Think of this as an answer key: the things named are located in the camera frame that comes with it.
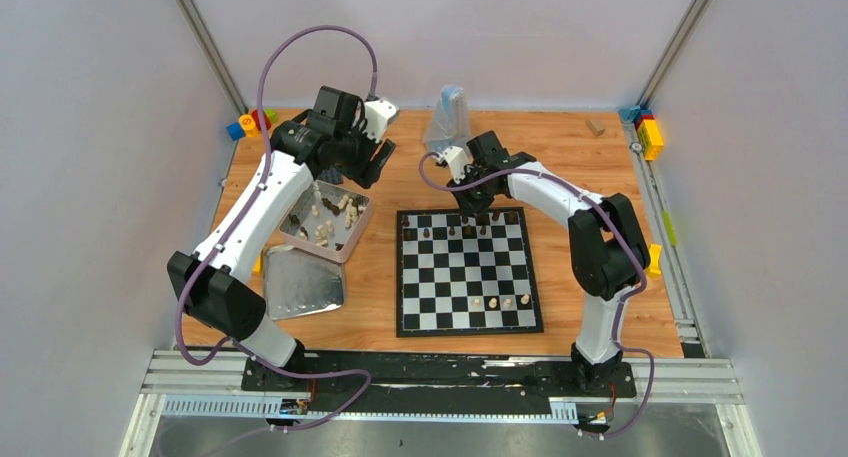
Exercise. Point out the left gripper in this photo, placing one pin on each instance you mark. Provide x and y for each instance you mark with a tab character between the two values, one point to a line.
370	160

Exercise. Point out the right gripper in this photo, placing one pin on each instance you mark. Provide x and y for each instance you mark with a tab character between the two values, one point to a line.
471	207

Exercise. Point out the black white chessboard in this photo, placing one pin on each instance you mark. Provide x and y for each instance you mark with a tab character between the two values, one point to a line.
453	273

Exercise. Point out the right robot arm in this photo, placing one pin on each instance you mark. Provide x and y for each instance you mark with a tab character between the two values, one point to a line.
608	252

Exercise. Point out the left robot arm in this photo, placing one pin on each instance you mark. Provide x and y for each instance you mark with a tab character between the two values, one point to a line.
340	131

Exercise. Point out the pink metal tin box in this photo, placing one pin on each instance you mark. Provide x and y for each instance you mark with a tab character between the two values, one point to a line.
327	221

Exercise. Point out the plastic bag with blue item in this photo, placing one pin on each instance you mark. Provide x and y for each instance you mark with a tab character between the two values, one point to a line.
449	124

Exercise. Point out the red round toy block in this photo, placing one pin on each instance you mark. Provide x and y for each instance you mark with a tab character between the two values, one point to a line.
262	119

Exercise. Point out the yellow round toy block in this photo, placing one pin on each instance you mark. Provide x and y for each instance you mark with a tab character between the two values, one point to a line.
248	125

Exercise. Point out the blue toy block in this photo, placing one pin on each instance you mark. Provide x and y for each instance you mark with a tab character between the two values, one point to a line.
235	131

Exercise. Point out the metal tin lid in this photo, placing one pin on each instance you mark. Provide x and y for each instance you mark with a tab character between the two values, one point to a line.
297	283

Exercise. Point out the small wooden block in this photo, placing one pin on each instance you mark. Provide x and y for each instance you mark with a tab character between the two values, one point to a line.
596	127

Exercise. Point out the yellow lego brick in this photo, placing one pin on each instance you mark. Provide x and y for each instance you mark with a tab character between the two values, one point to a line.
651	139

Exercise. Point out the yellow plastic piece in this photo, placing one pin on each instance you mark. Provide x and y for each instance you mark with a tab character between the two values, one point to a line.
654	269

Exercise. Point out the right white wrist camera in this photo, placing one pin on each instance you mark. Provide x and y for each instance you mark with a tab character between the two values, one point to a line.
456	159

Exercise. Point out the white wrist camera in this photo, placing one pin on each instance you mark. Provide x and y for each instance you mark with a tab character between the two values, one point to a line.
379	115
456	159

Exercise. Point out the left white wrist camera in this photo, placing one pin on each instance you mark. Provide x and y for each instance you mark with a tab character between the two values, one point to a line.
379	115

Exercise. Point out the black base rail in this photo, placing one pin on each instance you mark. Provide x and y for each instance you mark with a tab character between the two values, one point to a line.
441	384

